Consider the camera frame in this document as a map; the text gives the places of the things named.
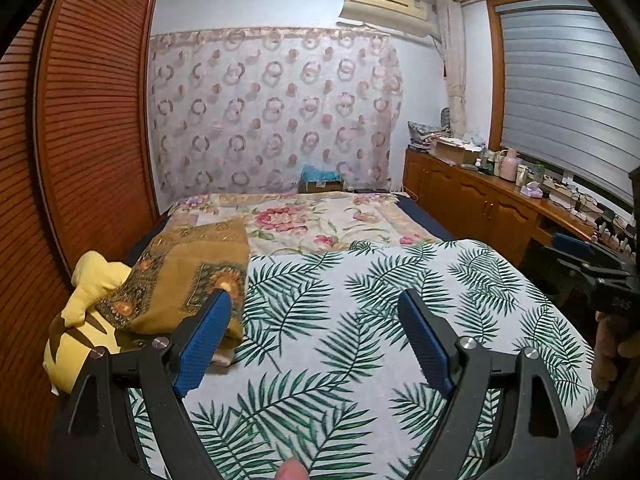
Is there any mustard paisley patterned cloth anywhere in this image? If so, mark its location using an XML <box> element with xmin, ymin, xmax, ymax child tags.
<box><xmin>93</xmin><ymin>220</ymin><xmax>250</xmax><ymax>350</ymax></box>

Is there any person's right hand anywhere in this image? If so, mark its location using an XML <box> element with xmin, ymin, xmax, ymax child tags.
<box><xmin>591</xmin><ymin>311</ymin><xmax>639</xmax><ymax>391</ymax></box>

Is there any beige folded cloth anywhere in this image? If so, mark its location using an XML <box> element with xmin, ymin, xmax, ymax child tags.
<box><xmin>210</xmin><ymin>349</ymin><xmax>235</xmax><ymax>367</ymax></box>

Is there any yellow plush toy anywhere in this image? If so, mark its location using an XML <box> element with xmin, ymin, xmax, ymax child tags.
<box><xmin>42</xmin><ymin>250</ymin><xmax>131</xmax><ymax>396</ymax></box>

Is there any lavender tissue pack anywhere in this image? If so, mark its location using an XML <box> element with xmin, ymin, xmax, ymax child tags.
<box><xmin>520</xmin><ymin>181</ymin><xmax>544</xmax><ymax>198</ymax></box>

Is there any palm leaf print sheet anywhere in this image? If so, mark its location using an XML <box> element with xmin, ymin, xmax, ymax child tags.
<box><xmin>127</xmin><ymin>237</ymin><xmax>599</xmax><ymax>480</ymax></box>

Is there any navy blue mattress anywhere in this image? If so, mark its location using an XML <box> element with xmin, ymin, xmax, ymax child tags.
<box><xmin>396</xmin><ymin>195</ymin><xmax>454</xmax><ymax>242</ymax></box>

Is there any pink thermos jug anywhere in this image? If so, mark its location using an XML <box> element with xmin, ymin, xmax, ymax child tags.
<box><xmin>499</xmin><ymin>148</ymin><xmax>518</xmax><ymax>182</ymax></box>

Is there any long wooden sideboard cabinet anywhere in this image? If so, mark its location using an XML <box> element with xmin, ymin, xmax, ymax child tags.
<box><xmin>402</xmin><ymin>148</ymin><xmax>596</xmax><ymax>266</ymax></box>

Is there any floral rose bed blanket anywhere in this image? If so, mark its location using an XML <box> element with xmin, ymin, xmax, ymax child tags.
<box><xmin>167</xmin><ymin>192</ymin><xmax>440</xmax><ymax>256</ymax></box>

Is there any grey window roller blind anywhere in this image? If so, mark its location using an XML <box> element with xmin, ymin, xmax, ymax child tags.
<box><xmin>496</xmin><ymin>0</ymin><xmax>639</xmax><ymax>204</ymax></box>

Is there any open cardboard box on sideboard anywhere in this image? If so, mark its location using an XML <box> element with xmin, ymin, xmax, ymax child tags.
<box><xmin>433</xmin><ymin>138</ymin><xmax>483</xmax><ymax>165</ymax></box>

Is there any cardboard box with blue cloth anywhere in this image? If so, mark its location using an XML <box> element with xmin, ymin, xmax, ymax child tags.
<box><xmin>298</xmin><ymin>165</ymin><xmax>344</xmax><ymax>193</ymax></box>

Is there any pink circle patterned curtain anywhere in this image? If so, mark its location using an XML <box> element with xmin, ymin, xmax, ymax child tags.
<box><xmin>149</xmin><ymin>27</ymin><xmax>404</xmax><ymax>204</ymax></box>

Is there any brown louvered wardrobe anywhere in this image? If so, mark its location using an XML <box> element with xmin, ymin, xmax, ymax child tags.
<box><xmin>1</xmin><ymin>0</ymin><xmax>158</xmax><ymax>470</ymax></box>

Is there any beige tied side curtain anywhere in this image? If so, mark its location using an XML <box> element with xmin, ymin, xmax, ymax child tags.
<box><xmin>436</xmin><ymin>0</ymin><xmax>466</xmax><ymax>139</ymax></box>

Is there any wall air conditioner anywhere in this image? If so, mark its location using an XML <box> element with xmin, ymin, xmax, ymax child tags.
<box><xmin>340</xmin><ymin>0</ymin><xmax>433</xmax><ymax>38</ymax></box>

